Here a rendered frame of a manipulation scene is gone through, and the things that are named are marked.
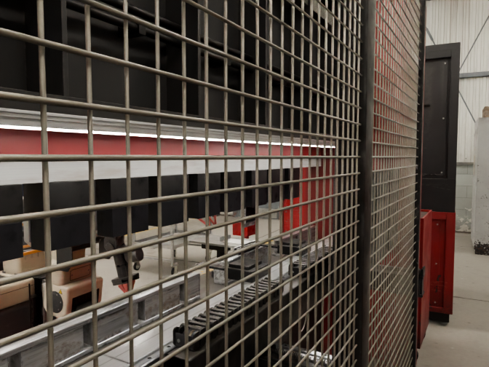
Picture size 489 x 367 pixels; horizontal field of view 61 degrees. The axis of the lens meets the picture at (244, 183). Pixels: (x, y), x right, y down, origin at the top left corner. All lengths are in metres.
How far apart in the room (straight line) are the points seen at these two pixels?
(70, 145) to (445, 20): 8.19
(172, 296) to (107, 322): 0.28
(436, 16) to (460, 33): 0.53
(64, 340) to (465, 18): 8.40
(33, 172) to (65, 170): 0.09
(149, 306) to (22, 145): 0.65
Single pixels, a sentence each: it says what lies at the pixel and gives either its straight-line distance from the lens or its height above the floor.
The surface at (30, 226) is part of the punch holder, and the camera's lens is 1.14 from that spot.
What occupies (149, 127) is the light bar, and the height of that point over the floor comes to 1.47.
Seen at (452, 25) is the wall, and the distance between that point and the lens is 8.82.
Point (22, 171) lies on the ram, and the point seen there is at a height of 1.37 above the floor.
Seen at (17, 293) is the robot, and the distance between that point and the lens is 2.32.
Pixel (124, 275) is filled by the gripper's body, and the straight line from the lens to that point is 1.85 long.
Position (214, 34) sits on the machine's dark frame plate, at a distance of 1.54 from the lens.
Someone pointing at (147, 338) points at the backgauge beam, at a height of 0.98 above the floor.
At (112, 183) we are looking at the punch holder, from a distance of 1.20.
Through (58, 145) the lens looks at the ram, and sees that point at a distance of 1.09.
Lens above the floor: 1.40
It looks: 4 degrees down
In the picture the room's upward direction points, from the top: straight up
